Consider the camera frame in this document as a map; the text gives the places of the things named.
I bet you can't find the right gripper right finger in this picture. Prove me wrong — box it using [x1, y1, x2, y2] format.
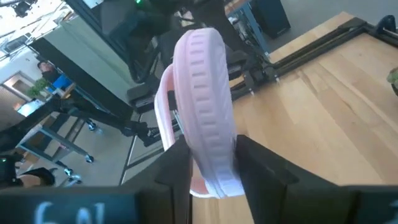
[234, 134, 360, 224]

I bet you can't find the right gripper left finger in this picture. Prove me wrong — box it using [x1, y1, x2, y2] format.
[136, 135, 194, 224]

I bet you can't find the pink slide sandal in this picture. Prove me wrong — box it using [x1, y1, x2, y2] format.
[154, 27, 246, 200]

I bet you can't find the black angled stand strut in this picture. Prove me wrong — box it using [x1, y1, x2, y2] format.
[0, 96, 165, 154]

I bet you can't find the blue-grey wheeled table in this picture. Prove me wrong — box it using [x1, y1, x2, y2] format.
[15, 124, 96, 184]

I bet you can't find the small potted succulent plant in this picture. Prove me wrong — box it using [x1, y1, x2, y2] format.
[386, 67, 398, 96]

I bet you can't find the green indoor plant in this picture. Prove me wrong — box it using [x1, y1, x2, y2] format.
[26, 77, 50, 98]

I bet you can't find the black aluminium table frame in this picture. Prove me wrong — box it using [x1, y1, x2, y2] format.
[228, 15, 398, 102]

